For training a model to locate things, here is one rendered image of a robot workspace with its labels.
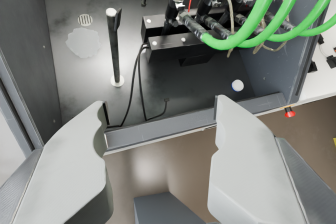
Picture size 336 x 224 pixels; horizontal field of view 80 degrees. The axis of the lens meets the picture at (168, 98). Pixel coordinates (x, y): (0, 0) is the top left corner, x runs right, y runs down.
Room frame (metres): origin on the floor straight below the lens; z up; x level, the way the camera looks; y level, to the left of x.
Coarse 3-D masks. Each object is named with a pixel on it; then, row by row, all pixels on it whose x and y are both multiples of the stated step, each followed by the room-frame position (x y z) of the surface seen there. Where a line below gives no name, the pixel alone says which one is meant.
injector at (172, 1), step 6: (174, 0) 0.29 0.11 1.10; (180, 0) 0.29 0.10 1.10; (168, 6) 0.29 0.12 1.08; (174, 6) 0.29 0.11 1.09; (168, 12) 0.28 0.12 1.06; (174, 12) 0.29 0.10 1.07; (168, 18) 0.28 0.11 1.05; (174, 18) 0.29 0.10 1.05; (168, 24) 0.29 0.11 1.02; (174, 24) 0.28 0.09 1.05; (162, 30) 0.29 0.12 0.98; (168, 30) 0.30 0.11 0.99
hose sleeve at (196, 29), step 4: (184, 16) 0.26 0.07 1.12; (188, 16) 0.26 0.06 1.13; (184, 20) 0.25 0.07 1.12; (188, 20) 0.24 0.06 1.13; (192, 20) 0.25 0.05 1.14; (184, 24) 0.25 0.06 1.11; (188, 24) 0.24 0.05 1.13; (192, 24) 0.24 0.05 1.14; (196, 24) 0.24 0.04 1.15; (188, 28) 0.24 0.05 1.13; (192, 28) 0.23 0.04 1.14; (196, 28) 0.23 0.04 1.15; (200, 28) 0.23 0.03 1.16; (192, 32) 0.23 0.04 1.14; (196, 32) 0.22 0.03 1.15; (200, 32) 0.22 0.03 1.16; (204, 32) 0.22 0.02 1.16; (208, 32) 0.23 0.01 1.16; (196, 36) 0.22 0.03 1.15; (200, 36) 0.21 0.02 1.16; (200, 40) 0.21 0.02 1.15
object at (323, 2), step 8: (320, 0) 0.34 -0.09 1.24; (328, 0) 0.34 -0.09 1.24; (320, 8) 0.33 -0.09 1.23; (240, 16) 0.40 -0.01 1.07; (312, 16) 0.33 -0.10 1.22; (240, 24) 0.39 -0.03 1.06; (304, 24) 0.33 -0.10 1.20; (256, 32) 0.35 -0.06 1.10; (288, 32) 0.33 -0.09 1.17; (296, 32) 0.32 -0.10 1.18; (272, 40) 0.33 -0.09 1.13; (280, 40) 0.33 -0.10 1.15
